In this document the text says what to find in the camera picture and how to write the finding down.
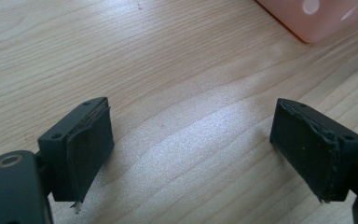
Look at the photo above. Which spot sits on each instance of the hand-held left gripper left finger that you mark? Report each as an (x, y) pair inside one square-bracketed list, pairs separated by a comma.
[(74, 149)]

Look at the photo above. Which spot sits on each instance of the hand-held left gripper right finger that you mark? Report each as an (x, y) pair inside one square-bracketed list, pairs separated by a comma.
[(317, 149)]

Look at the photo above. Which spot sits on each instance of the pink plastic container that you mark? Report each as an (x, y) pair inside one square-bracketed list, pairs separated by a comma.
[(320, 15)]

